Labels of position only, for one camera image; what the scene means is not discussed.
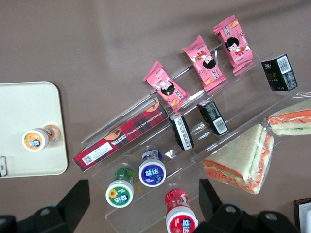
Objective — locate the dark brown base tray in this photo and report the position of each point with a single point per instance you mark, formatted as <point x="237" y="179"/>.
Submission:
<point x="296" y="213"/>

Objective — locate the blue gum bottle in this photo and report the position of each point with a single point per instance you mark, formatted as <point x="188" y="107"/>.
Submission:
<point x="152" y="172"/>

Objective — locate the clear acrylic tiered stand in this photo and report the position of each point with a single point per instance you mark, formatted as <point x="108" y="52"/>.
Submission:
<point x="194" y="155"/>

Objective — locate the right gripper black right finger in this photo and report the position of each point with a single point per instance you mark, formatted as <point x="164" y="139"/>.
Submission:
<point x="213" y="213"/>

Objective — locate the white rectangular snack bin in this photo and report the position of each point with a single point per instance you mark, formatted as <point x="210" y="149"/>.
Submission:
<point x="306" y="218"/>

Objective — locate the red tartan shortbread box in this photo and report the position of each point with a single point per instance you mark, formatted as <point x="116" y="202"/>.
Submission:
<point x="121" y="138"/>

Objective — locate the triangle sandwich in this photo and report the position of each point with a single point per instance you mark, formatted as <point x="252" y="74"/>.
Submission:
<point x="238" y="157"/>
<point x="291" y="116"/>

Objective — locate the pink cartoon snack packet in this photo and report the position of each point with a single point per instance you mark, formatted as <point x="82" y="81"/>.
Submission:
<point x="204" y="63"/>
<point x="167" y="87"/>
<point x="233" y="46"/>

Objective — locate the cream plastic tray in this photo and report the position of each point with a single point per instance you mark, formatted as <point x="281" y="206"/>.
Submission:
<point x="29" y="109"/>

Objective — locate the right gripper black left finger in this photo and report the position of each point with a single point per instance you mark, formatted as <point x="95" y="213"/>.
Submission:
<point x="65" y="208"/>

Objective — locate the red gum bottle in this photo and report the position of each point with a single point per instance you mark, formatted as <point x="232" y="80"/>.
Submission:
<point x="181" y="213"/>

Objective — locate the green gum bottle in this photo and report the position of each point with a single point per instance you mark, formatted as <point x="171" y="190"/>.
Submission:
<point x="119" y="193"/>

